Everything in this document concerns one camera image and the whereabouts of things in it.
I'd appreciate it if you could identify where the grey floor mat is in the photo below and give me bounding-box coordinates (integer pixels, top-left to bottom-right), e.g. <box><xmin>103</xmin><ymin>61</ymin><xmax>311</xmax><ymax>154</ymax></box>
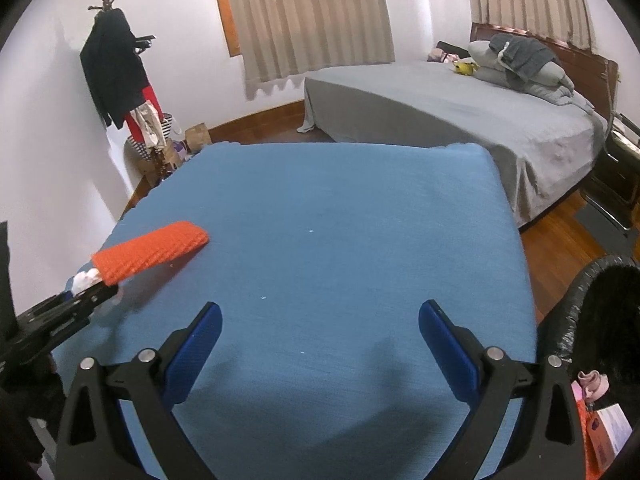
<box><xmin>574</xmin><ymin>204</ymin><xmax>627</xmax><ymax>247</ymax></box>

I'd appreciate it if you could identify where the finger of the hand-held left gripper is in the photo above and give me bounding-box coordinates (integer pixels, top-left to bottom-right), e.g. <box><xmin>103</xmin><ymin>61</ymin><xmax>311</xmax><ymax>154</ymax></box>
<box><xmin>16</xmin><ymin>281</ymin><xmax>121</xmax><ymax>332</ymax></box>
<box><xmin>0</xmin><ymin>296</ymin><xmax>109</xmax><ymax>369</ymax></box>

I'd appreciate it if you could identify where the wooden headboard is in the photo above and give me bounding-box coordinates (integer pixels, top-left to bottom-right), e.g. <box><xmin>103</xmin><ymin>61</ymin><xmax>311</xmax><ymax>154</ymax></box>
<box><xmin>471</xmin><ymin>22</ymin><xmax>620</xmax><ymax>132</ymax></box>

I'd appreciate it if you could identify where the black coat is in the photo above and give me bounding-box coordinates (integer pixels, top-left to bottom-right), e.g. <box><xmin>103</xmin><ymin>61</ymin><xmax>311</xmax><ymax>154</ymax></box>
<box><xmin>79</xmin><ymin>9</ymin><xmax>152</xmax><ymax>132</ymax></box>

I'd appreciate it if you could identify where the red garment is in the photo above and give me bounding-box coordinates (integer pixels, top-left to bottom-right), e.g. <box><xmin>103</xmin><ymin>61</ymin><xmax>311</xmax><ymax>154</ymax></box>
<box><xmin>124</xmin><ymin>85</ymin><xmax>164</xmax><ymax>144</ymax></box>

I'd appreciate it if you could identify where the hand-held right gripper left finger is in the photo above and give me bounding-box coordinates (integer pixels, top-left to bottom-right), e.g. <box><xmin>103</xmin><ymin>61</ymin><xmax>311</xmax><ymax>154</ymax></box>
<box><xmin>56</xmin><ymin>301</ymin><xmax>223</xmax><ymax>480</ymax></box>

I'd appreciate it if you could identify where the striped tote bag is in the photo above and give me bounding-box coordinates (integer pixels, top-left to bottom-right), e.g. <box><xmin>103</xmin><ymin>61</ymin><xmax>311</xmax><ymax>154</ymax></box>
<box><xmin>127</xmin><ymin>114</ymin><xmax>177</xmax><ymax>162</ymax></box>

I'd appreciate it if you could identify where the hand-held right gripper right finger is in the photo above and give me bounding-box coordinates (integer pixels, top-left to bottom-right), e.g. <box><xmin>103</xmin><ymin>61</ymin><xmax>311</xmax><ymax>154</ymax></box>
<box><xmin>418</xmin><ymin>299</ymin><xmax>587</xmax><ymax>480</ymax></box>

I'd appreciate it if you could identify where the pile of grey pillows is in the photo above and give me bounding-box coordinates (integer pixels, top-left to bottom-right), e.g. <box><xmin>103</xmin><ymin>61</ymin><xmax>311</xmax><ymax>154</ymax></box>
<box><xmin>467</xmin><ymin>40</ymin><xmax>597</xmax><ymax>111</ymax></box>

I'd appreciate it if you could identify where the white paper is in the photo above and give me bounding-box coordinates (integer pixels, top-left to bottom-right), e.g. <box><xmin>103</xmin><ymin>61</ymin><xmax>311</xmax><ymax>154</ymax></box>
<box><xmin>71</xmin><ymin>268</ymin><xmax>122</xmax><ymax>307</ymax></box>

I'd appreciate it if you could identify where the beige patterned bag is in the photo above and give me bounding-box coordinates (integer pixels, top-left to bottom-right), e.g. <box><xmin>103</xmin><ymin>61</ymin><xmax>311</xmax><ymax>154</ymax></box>
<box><xmin>132</xmin><ymin>102</ymin><xmax>167</xmax><ymax>152</ymax></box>

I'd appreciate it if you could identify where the dark grey blanket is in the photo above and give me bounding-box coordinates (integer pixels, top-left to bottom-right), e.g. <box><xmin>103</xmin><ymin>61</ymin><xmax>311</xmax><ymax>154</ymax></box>
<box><xmin>489</xmin><ymin>33</ymin><xmax>564</xmax><ymax>84</ymax></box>

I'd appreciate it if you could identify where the trash bin with black bag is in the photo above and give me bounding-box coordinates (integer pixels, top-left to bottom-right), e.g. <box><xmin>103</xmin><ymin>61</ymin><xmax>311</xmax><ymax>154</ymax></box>
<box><xmin>536</xmin><ymin>254</ymin><xmax>640</xmax><ymax>480</ymax></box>

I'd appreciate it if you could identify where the wooden window frame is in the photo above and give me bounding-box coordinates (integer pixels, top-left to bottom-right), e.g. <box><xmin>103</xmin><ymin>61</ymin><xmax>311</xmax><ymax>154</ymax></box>
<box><xmin>209</xmin><ymin>0</ymin><xmax>242</xmax><ymax>59</ymax></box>

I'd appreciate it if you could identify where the black cloth item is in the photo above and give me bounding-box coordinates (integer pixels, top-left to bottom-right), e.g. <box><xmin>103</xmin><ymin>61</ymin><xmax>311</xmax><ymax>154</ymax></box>
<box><xmin>435</xmin><ymin>40</ymin><xmax>474</xmax><ymax>59</ymax></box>

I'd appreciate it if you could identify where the brown paper bag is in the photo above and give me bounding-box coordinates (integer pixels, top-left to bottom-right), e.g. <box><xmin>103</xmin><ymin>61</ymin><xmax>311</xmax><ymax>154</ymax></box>
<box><xmin>184</xmin><ymin>123</ymin><xmax>212</xmax><ymax>154</ymax></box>

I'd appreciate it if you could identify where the orange foam net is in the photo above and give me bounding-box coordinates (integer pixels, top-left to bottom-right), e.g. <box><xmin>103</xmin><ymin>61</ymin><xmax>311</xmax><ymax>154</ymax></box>
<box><xmin>574</xmin><ymin>394</ymin><xmax>603</xmax><ymax>480</ymax></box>

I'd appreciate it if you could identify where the pink plastic piece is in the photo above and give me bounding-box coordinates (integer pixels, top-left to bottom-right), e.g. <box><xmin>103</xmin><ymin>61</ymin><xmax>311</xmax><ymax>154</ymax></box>
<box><xmin>576</xmin><ymin>370</ymin><xmax>610</xmax><ymax>402</ymax></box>

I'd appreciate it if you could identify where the bed with grey sheet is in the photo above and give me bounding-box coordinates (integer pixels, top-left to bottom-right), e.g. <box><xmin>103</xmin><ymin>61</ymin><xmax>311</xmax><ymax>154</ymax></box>
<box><xmin>297</xmin><ymin>60</ymin><xmax>612</xmax><ymax>234</ymax></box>

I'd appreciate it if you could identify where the wide beige striped curtain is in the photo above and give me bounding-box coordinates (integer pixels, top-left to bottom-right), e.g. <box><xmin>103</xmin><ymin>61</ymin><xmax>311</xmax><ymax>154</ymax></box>
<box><xmin>221</xmin><ymin>0</ymin><xmax>397</xmax><ymax>102</ymax></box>

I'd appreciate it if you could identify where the blue tablecloth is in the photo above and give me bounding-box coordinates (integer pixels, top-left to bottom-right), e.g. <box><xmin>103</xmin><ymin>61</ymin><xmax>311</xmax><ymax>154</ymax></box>
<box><xmin>50</xmin><ymin>141</ymin><xmax>538</xmax><ymax>480</ymax></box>

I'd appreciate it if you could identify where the black metal chair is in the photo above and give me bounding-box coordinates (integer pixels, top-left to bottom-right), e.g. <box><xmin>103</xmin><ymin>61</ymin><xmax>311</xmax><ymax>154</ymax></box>
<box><xmin>580</xmin><ymin>110</ymin><xmax>640</xmax><ymax>237</ymax></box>

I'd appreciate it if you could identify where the orange knitted cloth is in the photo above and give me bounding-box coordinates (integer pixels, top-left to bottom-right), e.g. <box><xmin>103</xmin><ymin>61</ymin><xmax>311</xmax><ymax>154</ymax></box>
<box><xmin>91</xmin><ymin>220</ymin><xmax>210</xmax><ymax>286</ymax></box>

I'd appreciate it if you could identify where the white cardboard box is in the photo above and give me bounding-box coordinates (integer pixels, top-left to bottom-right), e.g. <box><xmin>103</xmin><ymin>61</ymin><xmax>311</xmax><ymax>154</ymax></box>
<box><xmin>590</xmin><ymin>404</ymin><xmax>637</xmax><ymax>467</ymax></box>

